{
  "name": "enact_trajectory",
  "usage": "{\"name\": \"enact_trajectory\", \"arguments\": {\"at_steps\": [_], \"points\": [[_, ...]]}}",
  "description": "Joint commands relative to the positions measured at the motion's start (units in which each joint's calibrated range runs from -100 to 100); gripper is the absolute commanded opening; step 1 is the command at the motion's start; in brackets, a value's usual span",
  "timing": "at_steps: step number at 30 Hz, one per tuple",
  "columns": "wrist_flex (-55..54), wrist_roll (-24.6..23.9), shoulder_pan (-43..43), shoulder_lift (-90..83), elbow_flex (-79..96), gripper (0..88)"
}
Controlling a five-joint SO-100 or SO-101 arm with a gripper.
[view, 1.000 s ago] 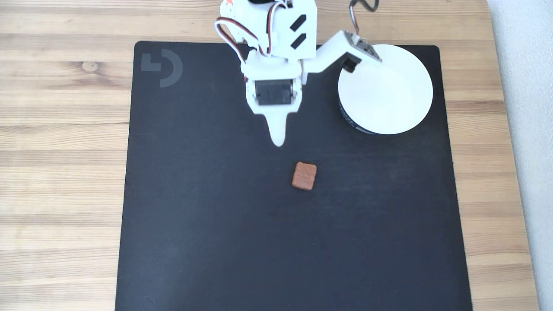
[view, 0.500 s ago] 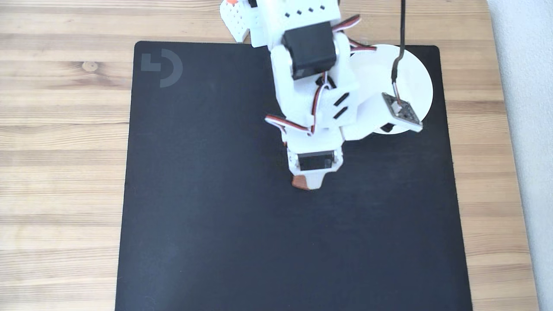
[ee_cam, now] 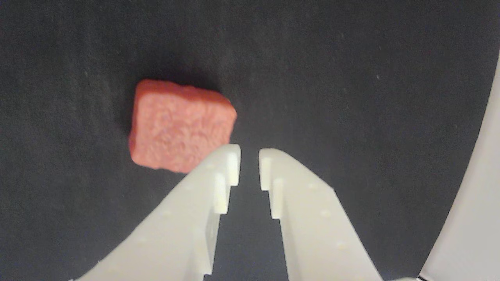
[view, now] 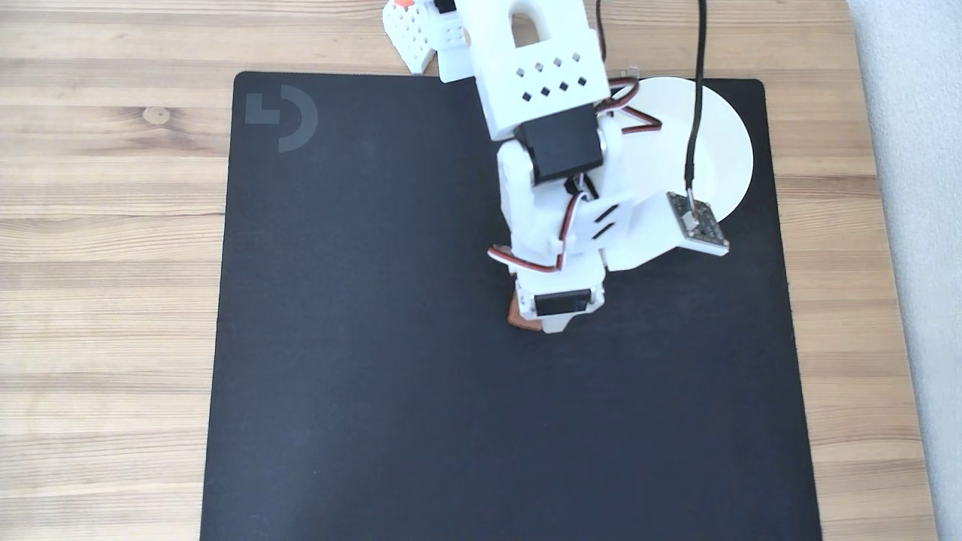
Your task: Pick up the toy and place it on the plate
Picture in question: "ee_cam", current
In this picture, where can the red-brown square toy block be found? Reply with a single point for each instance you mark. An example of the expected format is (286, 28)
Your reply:
(175, 125)

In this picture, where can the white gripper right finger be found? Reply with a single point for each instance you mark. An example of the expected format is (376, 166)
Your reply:
(312, 234)

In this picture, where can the black mouse mat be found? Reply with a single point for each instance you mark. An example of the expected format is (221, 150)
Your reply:
(351, 78)

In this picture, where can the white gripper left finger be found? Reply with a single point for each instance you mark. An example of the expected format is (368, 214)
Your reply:
(175, 230)

